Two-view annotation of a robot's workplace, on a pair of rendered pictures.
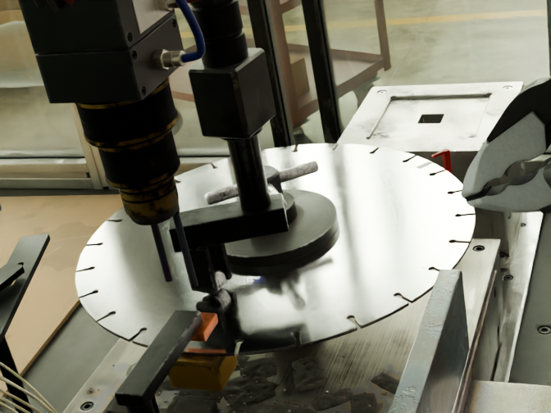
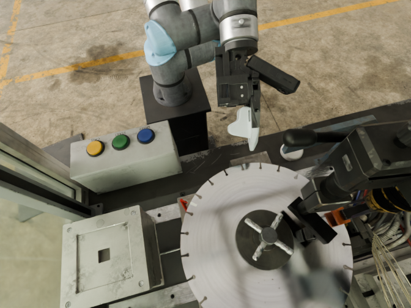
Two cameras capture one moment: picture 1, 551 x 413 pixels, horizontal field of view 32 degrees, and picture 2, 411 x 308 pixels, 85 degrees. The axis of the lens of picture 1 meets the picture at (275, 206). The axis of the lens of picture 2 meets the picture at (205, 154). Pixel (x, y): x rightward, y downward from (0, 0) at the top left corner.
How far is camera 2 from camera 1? 0.80 m
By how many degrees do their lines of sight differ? 80
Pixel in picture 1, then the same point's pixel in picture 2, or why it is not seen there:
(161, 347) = (364, 208)
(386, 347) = not seen: hidden behind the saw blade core
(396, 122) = (109, 272)
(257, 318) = not seen: hidden behind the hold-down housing
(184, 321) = (349, 210)
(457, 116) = (101, 242)
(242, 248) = (287, 235)
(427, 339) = (322, 129)
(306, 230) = (265, 216)
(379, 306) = (285, 173)
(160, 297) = (325, 253)
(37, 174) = not seen: outside the picture
